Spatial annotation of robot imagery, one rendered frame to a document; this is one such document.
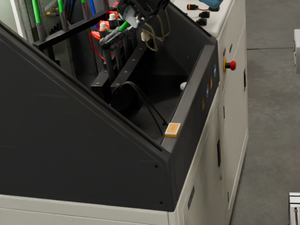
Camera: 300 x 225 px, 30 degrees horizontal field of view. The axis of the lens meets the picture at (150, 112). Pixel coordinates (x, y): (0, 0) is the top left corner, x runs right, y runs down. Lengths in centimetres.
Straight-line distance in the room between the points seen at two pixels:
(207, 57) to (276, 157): 124
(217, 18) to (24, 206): 93
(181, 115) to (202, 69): 27
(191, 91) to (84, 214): 46
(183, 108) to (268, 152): 148
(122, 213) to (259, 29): 306
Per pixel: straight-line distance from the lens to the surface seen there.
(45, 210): 159
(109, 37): 148
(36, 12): 167
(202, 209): 182
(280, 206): 265
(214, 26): 195
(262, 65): 382
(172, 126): 145
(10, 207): 164
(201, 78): 169
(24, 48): 132
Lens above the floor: 174
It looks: 31 degrees down
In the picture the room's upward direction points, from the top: 7 degrees counter-clockwise
